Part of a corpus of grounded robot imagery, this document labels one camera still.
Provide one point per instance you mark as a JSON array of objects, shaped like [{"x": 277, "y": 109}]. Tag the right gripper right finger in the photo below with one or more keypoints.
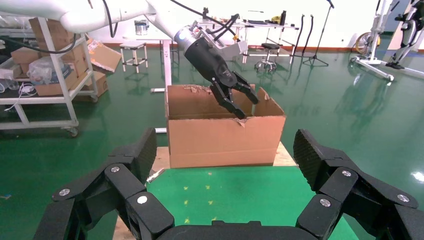
[{"x": 346, "y": 188}]

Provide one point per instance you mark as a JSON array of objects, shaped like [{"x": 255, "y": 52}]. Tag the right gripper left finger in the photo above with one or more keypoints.
[{"x": 127, "y": 185}]

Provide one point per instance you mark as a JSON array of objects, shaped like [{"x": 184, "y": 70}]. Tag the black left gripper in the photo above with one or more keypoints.
[{"x": 210, "y": 61}]

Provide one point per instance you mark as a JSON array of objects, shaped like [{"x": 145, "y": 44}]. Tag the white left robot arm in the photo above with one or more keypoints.
[{"x": 99, "y": 13}]

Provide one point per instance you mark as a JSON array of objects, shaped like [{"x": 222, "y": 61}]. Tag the large open cardboard carton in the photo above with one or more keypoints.
[{"x": 222, "y": 145}]

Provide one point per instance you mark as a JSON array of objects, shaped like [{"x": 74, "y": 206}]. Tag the printed cardboard box on floor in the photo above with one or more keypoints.
[{"x": 99, "y": 84}]

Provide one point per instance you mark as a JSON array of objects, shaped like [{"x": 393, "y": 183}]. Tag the flat wide cardboard box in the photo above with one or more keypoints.
[{"x": 56, "y": 87}]

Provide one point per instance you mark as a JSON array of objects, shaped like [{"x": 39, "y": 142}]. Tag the flattened cardboard sheet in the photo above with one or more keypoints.
[{"x": 106, "y": 56}]

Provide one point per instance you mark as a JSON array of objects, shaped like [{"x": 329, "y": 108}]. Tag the large cardboard box on cart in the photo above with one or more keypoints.
[{"x": 59, "y": 34}]

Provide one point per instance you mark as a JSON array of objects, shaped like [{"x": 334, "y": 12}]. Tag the small cardboard box on cart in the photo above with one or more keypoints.
[{"x": 26, "y": 54}]

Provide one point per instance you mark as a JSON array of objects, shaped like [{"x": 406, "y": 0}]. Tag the black round swivel stool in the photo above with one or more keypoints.
[{"x": 270, "y": 46}]

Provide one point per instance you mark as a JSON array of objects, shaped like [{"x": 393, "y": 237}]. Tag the white work table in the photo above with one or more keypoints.
[
  {"x": 207, "y": 24},
  {"x": 275, "y": 26}
]

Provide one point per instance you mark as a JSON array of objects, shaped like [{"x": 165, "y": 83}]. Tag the black double pole floor stand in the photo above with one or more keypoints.
[{"x": 306, "y": 54}]

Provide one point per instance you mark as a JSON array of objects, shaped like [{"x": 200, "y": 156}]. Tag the yellow object on table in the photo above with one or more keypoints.
[{"x": 276, "y": 19}]

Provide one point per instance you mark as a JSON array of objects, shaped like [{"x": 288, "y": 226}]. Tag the black microphone tripod stand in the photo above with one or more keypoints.
[{"x": 316, "y": 58}]

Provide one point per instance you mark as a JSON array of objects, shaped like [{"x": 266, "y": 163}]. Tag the black bottle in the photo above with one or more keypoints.
[{"x": 284, "y": 18}]

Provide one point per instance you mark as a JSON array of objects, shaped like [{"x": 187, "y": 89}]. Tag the green table cloth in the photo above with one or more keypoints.
[{"x": 238, "y": 192}]

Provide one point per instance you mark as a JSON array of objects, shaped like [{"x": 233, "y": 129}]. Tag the white wheeled shelf cart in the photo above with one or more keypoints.
[{"x": 69, "y": 99}]

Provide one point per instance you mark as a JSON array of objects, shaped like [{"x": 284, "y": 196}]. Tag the small white square stool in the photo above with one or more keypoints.
[{"x": 134, "y": 46}]

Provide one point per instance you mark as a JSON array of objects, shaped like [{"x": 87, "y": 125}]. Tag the metal pot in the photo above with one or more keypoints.
[{"x": 141, "y": 28}]

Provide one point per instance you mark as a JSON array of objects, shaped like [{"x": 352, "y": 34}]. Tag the white wheeled support stand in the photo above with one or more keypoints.
[{"x": 374, "y": 61}]

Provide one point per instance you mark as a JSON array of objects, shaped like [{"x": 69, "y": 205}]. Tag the clear plastic bag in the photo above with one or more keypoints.
[{"x": 44, "y": 71}]

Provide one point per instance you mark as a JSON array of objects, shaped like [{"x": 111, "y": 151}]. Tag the humanoid robot legs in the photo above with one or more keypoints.
[{"x": 407, "y": 36}]

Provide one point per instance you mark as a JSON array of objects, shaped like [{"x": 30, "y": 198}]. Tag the white pipe frame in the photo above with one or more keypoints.
[{"x": 161, "y": 130}]

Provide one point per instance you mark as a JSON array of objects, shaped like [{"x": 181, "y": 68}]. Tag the white pedestal desk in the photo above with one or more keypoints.
[{"x": 167, "y": 63}]

